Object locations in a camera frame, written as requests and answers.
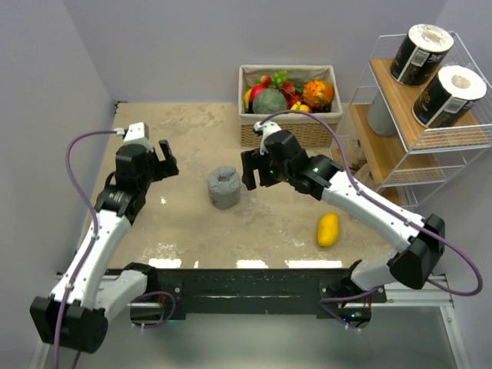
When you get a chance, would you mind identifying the grey paper towel roll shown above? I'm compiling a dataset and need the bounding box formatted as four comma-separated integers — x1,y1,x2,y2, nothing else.
367,92,397,137
208,166,241,210

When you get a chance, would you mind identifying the brown paper towel roll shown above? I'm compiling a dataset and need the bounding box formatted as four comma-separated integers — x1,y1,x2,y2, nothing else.
343,135,367,175

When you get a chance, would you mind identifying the brown paper towel roll cartoon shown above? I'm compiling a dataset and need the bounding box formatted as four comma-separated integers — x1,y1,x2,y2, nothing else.
354,169,378,191

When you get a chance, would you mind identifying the black paper towel roll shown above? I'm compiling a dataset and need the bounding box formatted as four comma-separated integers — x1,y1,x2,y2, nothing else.
412,65,487,129
390,24,454,86

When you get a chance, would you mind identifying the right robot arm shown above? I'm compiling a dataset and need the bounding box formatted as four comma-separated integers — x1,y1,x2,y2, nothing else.
241,123,445,302

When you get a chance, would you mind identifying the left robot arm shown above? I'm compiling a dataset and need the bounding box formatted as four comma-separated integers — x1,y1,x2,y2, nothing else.
29,140,179,354

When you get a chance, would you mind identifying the green melon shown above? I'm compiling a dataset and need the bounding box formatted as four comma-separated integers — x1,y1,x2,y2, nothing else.
252,88,288,115

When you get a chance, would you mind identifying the woven wicker fruit basket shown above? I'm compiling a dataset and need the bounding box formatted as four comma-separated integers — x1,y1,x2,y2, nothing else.
238,65,343,148

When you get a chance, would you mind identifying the orange pumpkin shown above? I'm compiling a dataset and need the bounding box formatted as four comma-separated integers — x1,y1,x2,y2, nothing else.
302,79,334,109

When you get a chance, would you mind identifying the red apple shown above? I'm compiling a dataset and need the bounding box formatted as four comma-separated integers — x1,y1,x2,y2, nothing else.
249,85,266,103

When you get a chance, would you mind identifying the green grapes bunch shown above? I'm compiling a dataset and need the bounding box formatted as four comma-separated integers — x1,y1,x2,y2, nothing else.
270,70,288,88

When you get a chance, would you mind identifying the yellow mango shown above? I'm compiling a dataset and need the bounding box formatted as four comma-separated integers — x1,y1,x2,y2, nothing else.
317,213,340,248

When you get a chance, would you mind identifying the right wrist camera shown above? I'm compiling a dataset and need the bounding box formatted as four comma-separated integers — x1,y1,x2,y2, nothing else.
253,121,281,155

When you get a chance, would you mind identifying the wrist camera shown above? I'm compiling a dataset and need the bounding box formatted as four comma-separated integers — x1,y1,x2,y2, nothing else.
123,122,152,151
253,121,281,155

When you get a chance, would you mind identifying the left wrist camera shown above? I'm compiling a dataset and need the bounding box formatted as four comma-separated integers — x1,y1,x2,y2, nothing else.
123,122,152,151

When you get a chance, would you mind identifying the white wire wooden shelf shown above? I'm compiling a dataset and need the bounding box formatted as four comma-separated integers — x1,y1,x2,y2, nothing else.
331,34,491,209

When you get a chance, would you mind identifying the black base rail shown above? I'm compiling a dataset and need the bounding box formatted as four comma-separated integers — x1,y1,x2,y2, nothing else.
49,267,454,322

